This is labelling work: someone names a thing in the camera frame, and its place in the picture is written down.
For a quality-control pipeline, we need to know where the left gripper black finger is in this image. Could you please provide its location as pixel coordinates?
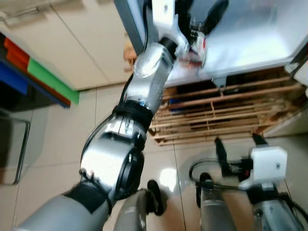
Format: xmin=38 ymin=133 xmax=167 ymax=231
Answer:
xmin=198 ymin=0 xmax=230 ymax=35

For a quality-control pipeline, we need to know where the red white snack packet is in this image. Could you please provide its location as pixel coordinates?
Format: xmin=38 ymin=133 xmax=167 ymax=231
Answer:
xmin=184 ymin=26 xmax=211 ymax=67

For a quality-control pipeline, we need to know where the white fridge door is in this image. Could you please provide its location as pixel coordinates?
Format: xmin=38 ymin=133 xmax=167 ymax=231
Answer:
xmin=288 ymin=46 xmax=308 ymax=88

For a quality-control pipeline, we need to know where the wooden slat pallet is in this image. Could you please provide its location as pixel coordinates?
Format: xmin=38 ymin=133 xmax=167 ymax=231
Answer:
xmin=148 ymin=67 xmax=308 ymax=146

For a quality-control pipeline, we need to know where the grey right robot leg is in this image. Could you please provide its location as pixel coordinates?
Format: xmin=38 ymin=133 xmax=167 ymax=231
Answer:
xmin=196 ymin=172 xmax=237 ymax=231

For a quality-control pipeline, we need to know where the grey robot leg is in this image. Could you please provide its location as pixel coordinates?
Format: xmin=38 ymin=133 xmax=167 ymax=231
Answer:
xmin=113 ymin=180 xmax=167 ymax=231
xmin=196 ymin=172 xmax=237 ymax=231

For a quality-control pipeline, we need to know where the grey left robot leg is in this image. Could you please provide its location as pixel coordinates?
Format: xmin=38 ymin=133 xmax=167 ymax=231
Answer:
xmin=113 ymin=180 xmax=167 ymax=231

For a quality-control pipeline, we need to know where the beige cabinet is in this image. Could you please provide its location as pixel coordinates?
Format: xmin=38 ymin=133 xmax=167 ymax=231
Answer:
xmin=0 ymin=0 xmax=131 ymax=91

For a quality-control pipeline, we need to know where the red green blue panel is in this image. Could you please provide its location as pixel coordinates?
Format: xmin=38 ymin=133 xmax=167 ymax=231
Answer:
xmin=0 ymin=36 xmax=80 ymax=107

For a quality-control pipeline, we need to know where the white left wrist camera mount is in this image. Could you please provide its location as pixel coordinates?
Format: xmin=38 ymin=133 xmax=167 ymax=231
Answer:
xmin=152 ymin=0 xmax=192 ymax=54

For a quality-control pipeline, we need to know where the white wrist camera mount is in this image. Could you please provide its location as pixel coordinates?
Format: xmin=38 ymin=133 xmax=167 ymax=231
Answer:
xmin=239 ymin=146 xmax=288 ymax=190
xmin=152 ymin=0 xmax=192 ymax=54

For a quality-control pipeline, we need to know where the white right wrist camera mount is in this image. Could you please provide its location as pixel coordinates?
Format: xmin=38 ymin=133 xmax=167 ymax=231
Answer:
xmin=239 ymin=146 xmax=288 ymax=190

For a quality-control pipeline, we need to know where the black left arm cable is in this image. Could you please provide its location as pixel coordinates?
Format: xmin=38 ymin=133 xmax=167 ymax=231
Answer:
xmin=78 ymin=167 xmax=115 ymax=215

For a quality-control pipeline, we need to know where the metal tube frame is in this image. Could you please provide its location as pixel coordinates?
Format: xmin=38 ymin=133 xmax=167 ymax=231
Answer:
xmin=0 ymin=108 xmax=31 ymax=186

